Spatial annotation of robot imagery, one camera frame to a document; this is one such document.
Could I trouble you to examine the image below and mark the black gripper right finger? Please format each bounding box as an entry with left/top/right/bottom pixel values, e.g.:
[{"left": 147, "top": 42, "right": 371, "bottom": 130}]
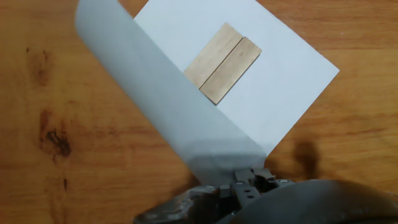
[{"left": 252, "top": 169, "right": 294, "bottom": 194}]

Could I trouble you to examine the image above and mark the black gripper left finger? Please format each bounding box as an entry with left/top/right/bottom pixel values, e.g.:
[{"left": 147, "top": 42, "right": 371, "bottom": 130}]
[{"left": 133, "top": 169, "right": 262, "bottom": 224}]

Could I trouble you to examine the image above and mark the white paper sheet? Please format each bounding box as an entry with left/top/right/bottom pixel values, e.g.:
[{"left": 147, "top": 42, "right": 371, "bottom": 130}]
[{"left": 74, "top": 0, "right": 340, "bottom": 187}]

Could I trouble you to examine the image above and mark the flat wooden block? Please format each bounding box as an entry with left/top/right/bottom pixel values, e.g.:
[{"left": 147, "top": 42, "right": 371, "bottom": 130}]
[
  {"left": 183, "top": 22, "right": 244, "bottom": 90},
  {"left": 198, "top": 36, "right": 262, "bottom": 106}
]

